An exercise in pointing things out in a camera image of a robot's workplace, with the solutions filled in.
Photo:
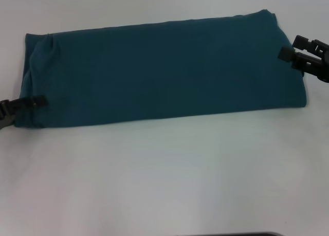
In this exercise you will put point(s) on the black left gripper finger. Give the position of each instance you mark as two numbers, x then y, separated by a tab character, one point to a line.
38	101

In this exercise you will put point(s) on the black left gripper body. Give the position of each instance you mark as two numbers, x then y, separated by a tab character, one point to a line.
6	112

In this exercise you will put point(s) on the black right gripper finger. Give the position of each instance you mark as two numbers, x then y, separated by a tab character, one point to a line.
286	53
300	42

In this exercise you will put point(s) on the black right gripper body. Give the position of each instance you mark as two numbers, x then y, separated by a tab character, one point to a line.
322	66

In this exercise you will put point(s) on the teal t-shirt with white print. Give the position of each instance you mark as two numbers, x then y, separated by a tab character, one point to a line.
167	74

